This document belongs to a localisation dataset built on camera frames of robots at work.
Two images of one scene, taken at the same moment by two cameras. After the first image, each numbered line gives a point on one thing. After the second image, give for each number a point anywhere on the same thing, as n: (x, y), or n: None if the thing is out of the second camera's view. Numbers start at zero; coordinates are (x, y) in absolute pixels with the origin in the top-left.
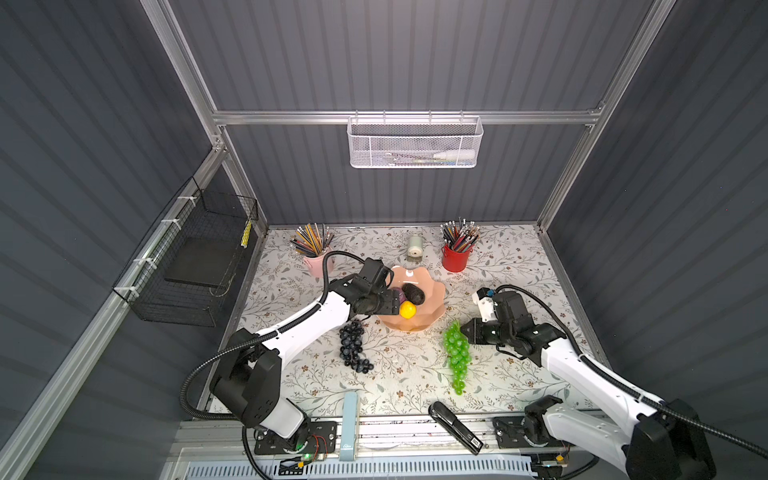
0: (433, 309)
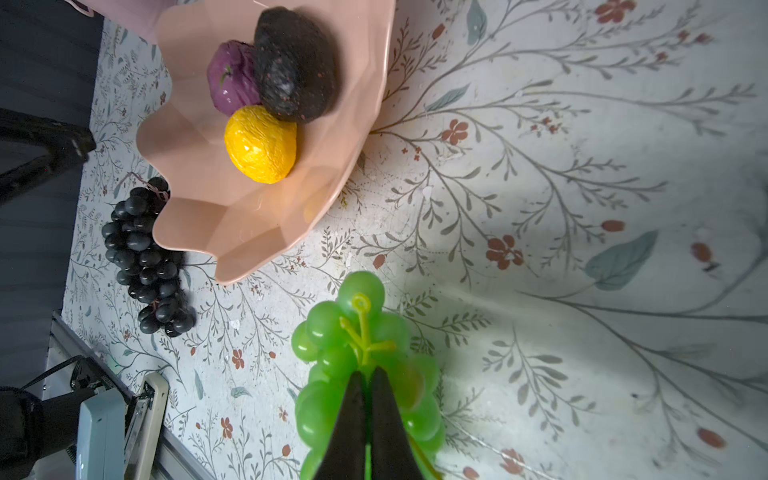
0: (246, 227)
